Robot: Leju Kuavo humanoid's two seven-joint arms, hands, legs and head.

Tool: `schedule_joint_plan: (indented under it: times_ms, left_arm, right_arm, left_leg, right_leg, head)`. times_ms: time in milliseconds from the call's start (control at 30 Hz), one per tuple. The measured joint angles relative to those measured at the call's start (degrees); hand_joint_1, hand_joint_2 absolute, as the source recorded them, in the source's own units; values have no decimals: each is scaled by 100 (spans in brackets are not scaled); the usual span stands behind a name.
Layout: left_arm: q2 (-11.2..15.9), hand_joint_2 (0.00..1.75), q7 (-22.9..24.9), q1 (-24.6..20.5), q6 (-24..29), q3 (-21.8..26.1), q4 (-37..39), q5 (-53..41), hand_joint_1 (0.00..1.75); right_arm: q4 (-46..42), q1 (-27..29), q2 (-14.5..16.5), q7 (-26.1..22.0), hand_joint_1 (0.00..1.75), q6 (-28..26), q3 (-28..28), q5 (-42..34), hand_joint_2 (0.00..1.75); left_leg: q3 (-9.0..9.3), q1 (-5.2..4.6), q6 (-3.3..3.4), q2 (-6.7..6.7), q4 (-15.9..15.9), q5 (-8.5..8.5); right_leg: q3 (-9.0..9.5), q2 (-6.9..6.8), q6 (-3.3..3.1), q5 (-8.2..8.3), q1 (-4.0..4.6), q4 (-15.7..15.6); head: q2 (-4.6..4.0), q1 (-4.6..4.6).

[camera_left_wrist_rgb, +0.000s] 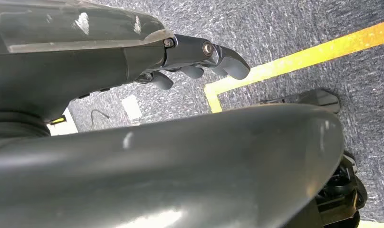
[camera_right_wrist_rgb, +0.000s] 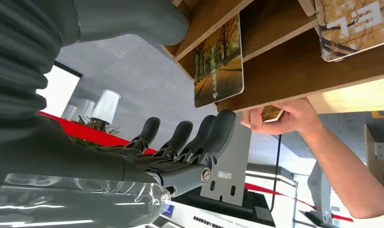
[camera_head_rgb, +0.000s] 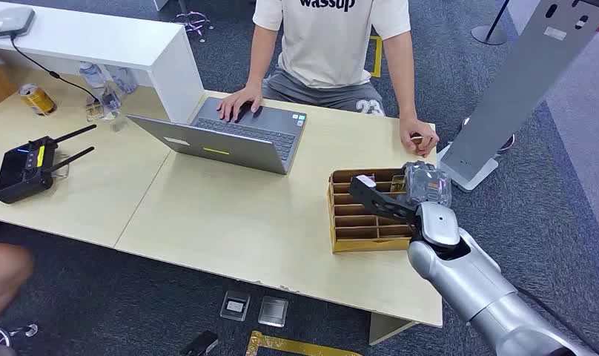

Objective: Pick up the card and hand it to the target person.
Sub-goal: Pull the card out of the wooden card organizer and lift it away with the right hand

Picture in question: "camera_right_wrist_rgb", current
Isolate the wooden card holder shelf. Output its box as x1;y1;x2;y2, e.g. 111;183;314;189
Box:
161;0;384;114

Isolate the autumn tree road card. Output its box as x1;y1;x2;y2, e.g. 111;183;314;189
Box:
193;13;245;109

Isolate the autumn branch card white print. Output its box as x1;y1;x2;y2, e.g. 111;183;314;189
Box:
314;0;384;63

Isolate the red counter strip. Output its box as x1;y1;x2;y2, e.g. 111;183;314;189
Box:
38;111;158;155

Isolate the green plant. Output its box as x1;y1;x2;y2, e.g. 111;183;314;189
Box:
68;115;121;149

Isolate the small white plant pot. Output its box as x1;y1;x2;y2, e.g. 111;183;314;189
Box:
81;98;96;121
62;104;78;121

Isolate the large white plant pot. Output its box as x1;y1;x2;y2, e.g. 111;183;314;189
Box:
90;88;122;125

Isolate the grey metal monitor stand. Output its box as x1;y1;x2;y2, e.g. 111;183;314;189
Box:
306;161;335;226
199;113;253;208

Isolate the ribbed grey right arm sleeve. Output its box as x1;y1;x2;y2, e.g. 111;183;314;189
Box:
0;0;80;143

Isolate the white device black lettering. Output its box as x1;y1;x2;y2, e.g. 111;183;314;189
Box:
148;200;276;228

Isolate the black cable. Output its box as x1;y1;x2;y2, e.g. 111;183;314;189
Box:
269;134;283;212

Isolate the white panel black frame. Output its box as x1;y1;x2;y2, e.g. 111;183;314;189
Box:
36;61;83;119

